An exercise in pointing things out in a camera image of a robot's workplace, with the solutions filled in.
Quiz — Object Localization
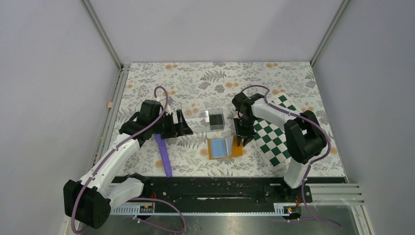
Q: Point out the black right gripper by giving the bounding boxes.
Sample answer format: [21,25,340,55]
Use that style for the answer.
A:
[234,115,257,146]

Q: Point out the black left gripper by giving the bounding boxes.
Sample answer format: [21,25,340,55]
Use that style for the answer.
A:
[151,110,193,140]

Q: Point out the orange leather card holder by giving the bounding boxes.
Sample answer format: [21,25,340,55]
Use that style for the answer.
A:
[207,136,243,160]

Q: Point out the clear acrylic card box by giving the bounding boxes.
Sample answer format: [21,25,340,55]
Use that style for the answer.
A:
[183,108,225,134]

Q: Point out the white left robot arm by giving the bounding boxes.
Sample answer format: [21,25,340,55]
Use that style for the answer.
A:
[63,99,193,234]

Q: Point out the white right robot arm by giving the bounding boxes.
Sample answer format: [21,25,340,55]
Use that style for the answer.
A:
[232,92,327,202]

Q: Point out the black credit card stack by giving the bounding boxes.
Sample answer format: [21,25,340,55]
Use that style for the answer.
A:
[209,114,225,131]

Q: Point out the purple marker pen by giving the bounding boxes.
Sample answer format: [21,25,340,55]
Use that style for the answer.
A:
[154,134,173,178]

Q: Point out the green white chessboard mat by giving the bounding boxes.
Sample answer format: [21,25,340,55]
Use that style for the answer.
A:
[251,93,327,172]

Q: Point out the floral patterned table mat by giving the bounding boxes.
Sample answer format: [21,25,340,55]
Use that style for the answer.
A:
[104,62,334,177]

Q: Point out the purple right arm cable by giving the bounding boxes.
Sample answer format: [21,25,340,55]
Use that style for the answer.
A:
[240,85,343,228]

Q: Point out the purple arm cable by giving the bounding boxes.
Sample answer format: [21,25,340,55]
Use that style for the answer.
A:
[240,85,343,228]
[70,85,169,234]

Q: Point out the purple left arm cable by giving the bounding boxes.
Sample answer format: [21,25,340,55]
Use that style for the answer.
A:
[70,85,169,234]

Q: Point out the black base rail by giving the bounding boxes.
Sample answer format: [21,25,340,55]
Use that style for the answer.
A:
[89,174,347,215]

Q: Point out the left aluminium frame post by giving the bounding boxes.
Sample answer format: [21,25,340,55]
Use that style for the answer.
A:
[80,0,124,70]

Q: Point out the aluminium frame post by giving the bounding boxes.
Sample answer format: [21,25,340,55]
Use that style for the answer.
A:
[310,0,350,68]
[80,0,124,70]

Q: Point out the right aluminium frame post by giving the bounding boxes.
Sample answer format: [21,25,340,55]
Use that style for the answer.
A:
[310,0,350,68]

